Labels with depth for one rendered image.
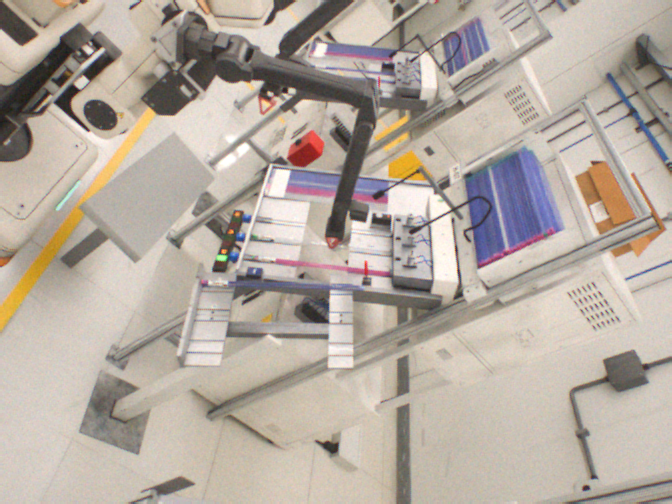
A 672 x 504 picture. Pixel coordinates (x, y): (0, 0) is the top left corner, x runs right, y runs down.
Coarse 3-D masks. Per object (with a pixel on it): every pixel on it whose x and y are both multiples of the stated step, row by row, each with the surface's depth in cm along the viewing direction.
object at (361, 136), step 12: (360, 132) 149; (372, 132) 153; (360, 144) 157; (348, 156) 162; (360, 156) 161; (348, 168) 167; (360, 168) 167; (348, 180) 171; (336, 192) 177; (348, 192) 176; (348, 204) 181
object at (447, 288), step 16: (432, 208) 210; (448, 208) 211; (432, 224) 203; (448, 224) 204; (432, 240) 196; (448, 240) 197; (432, 256) 191; (448, 256) 190; (448, 272) 184; (432, 288) 184; (448, 288) 183
